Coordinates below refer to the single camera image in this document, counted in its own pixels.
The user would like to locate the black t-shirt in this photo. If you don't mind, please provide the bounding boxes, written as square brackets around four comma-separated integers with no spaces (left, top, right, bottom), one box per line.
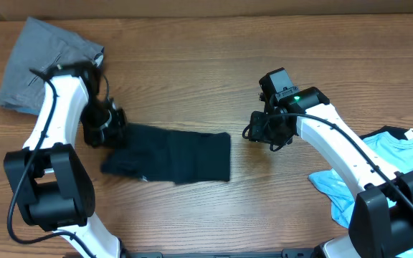
[100,123,231,184]

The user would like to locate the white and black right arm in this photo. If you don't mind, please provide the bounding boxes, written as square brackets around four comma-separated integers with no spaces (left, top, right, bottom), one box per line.
[243,87,413,257]

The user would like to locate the folded grey shorts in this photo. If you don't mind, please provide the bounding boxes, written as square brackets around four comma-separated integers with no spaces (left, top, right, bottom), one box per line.
[0,17,104,115]

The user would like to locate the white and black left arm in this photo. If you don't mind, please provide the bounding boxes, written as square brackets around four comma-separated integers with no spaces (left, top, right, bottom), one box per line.
[4,62,130,257]

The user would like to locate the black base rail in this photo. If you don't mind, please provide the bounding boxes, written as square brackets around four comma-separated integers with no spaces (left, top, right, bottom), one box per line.
[120,248,317,258]

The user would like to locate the light blue t-shirt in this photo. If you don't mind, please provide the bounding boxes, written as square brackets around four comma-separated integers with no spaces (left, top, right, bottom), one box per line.
[308,118,413,258]

